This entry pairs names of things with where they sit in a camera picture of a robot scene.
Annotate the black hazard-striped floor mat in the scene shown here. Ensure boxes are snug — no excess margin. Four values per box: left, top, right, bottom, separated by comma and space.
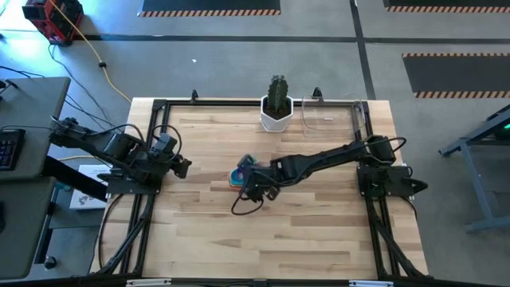
382, 0, 510, 13
137, 0, 282, 18
402, 53, 510, 100

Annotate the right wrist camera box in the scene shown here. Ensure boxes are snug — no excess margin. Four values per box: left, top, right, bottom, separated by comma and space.
237, 154, 258, 169

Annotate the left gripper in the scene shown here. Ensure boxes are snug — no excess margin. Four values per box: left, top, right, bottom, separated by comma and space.
152, 154, 193, 179

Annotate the black keyboard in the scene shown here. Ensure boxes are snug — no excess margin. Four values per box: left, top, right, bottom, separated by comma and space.
0, 128, 26, 171

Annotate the white hexagonal plant pot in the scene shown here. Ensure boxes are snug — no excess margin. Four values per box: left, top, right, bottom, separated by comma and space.
259, 94, 295, 133

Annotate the grey table stand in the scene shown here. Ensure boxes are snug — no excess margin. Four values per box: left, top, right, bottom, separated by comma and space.
437, 104, 510, 234

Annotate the black aluminium table frame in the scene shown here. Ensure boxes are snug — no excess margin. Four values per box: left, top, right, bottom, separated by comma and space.
89, 89, 434, 287

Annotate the green cactus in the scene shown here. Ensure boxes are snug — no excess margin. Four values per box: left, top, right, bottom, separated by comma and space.
265, 74, 290, 115

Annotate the silver frame bracket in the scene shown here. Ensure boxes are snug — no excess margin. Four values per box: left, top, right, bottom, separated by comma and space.
348, 279, 394, 287
125, 278, 172, 287

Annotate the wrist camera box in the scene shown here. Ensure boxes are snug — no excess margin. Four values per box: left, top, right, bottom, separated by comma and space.
152, 133, 179, 156
237, 154, 258, 169

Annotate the yellow floor cable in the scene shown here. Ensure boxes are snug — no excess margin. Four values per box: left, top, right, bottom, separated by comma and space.
49, 0, 133, 104

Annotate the red equipment box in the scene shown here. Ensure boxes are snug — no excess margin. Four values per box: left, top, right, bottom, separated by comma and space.
22, 0, 84, 45

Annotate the white paper sheet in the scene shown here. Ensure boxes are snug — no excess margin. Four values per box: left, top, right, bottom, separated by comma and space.
69, 163, 112, 211

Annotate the black floor cable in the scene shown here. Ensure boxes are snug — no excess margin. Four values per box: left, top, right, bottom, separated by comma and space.
47, 43, 124, 133

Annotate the grey desk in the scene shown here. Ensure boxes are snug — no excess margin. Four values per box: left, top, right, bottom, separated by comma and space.
0, 77, 72, 280

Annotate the orange-red measuring cup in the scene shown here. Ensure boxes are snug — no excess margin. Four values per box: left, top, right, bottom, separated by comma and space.
228, 169, 245, 190

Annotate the clear plastic basket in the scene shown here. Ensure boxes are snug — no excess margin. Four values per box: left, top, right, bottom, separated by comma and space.
300, 93, 367, 140

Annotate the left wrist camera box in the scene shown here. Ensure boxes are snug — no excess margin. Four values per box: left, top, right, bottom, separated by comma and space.
152, 133, 179, 156

